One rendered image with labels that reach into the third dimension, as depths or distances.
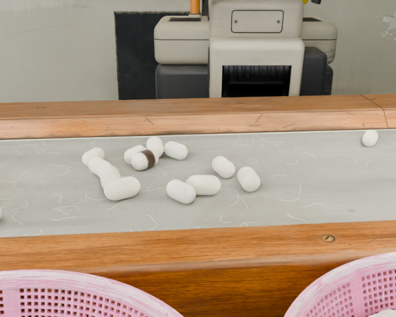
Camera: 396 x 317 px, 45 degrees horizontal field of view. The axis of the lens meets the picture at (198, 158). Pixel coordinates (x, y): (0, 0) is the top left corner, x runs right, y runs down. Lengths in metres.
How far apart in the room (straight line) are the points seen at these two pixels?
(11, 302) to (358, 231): 0.26
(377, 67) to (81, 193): 2.40
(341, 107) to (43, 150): 0.43
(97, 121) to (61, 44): 2.02
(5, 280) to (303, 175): 0.34
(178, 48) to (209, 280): 1.14
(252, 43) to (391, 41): 1.70
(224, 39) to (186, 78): 0.33
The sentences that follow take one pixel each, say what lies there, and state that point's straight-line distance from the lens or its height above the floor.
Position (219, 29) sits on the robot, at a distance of 1.19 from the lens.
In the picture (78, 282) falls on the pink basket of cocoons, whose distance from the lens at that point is 0.34.
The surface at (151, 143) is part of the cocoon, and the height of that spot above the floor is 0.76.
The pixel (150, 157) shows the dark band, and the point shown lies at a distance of 0.56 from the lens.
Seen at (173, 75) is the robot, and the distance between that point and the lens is 1.46.
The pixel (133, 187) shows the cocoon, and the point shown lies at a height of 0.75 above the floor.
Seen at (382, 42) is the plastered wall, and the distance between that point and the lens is 2.78.
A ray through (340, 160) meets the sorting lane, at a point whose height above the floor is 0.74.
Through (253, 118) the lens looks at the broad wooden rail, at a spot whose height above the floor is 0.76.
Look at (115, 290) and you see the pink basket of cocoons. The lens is 0.33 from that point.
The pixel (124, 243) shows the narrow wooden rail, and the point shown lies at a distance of 0.38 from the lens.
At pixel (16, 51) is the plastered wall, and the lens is 2.79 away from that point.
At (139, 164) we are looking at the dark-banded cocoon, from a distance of 0.56.
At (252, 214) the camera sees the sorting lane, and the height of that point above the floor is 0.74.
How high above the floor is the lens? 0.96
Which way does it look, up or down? 22 degrees down
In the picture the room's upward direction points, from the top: straight up
